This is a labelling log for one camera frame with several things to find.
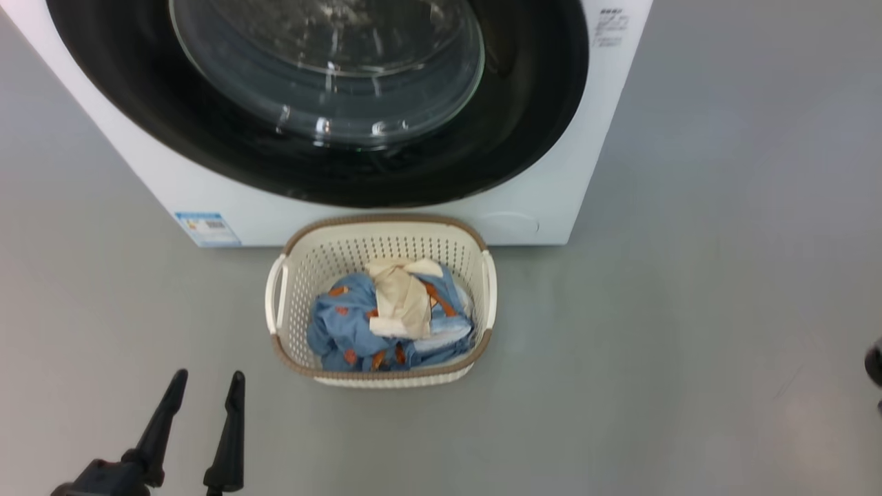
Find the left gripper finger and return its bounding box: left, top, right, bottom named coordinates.
left=203, top=371, right=247, bottom=495
left=121, top=369, right=189, bottom=488

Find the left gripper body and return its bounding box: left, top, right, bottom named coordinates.
left=50, top=460, right=152, bottom=496

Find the blue garment with orange print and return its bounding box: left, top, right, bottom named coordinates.
left=307, top=265, right=476, bottom=373

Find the cream beige garment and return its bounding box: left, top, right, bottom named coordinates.
left=364, top=258, right=444, bottom=340

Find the black round glass door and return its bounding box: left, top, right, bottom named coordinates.
left=45, top=0, right=591, bottom=209

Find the cream perforated laundry basket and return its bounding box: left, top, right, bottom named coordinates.
left=265, top=214, right=498, bottom=389

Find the white front-load washing machine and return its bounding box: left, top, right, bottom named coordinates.
left=0, top=0, right=654, bottom=247

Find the blue energy label sticker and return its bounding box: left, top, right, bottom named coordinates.
left=174, top=211, right=242, bottom=247

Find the small printed text label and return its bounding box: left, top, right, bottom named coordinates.
left=594, top=8, right=629, bottom=48

